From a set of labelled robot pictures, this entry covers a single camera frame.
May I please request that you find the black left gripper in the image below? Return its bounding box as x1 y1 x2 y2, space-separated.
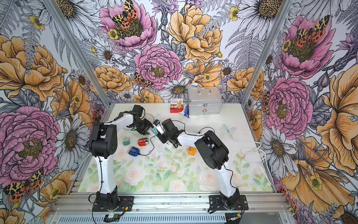
131 118 153 135

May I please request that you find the white power strip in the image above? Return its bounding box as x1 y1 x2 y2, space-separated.
153 119 173 149

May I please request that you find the green plug adapter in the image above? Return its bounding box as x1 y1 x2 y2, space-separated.
123 137 130 146

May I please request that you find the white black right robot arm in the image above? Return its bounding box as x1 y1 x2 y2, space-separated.
153 119 240 210

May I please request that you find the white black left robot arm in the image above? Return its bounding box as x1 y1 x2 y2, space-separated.
89 105 152 212

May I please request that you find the blue white tissue pack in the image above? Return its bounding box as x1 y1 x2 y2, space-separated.
179 104 190 118

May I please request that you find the blue device on left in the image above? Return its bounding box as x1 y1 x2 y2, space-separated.
128 147 140 157

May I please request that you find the orange power strip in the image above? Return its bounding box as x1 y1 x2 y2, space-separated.
187 147 197 156

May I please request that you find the red white bandage box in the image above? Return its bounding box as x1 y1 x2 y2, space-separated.
170 98 184 113

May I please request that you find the silver first aid case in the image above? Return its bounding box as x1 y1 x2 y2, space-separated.
188 87 222 116

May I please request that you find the black charger cable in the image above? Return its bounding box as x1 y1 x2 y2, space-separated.
138 134 158 157

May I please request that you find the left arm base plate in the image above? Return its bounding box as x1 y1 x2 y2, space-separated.
93 196 134 212

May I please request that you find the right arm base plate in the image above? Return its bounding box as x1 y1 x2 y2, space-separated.
208 195 249 211

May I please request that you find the white cord on right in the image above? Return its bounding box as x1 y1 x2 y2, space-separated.
200 122 273 185

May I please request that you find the aluminium front rail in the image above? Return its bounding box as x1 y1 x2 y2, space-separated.
50 191 289 215

